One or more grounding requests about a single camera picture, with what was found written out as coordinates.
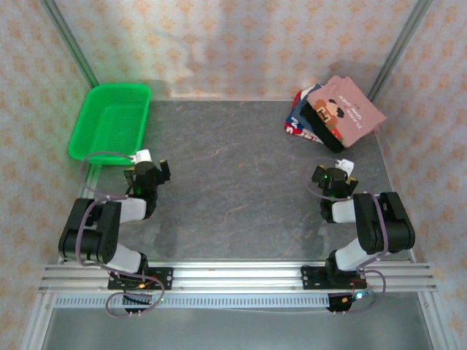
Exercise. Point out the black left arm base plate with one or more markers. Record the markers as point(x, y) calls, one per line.
point(166, 279)

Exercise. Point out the green plastic basket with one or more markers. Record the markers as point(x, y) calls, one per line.
point(109, 120)

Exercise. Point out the black wiring bracket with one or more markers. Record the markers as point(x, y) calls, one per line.
point(339, 304)

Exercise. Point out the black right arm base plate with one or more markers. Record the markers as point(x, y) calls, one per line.
point(310, 279)

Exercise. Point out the aluminium frame leg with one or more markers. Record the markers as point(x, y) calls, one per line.
point(432, 321)
point(36, 321)

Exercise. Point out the pale grey folded t-shirt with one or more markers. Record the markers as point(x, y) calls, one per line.
point(300, 96)

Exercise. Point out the red blue printed folded t-shirt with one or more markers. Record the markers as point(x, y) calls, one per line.
point(295, 127)

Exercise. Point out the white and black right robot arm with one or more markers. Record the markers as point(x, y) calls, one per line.
point(379, 222)

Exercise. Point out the black folded t-shirt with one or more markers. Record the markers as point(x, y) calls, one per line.
point(324, 135)

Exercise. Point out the pink t-shirt with pixel print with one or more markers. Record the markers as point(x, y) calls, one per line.
point(357, 113)

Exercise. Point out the aluminium mounting rail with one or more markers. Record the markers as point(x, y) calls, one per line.
point(237, 277)

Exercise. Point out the aluminium corner post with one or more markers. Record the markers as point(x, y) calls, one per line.
point(399, 47)
point(69, 40)

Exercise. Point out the slate blue folded t-shirt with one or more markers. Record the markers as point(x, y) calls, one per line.
point(303, 109)

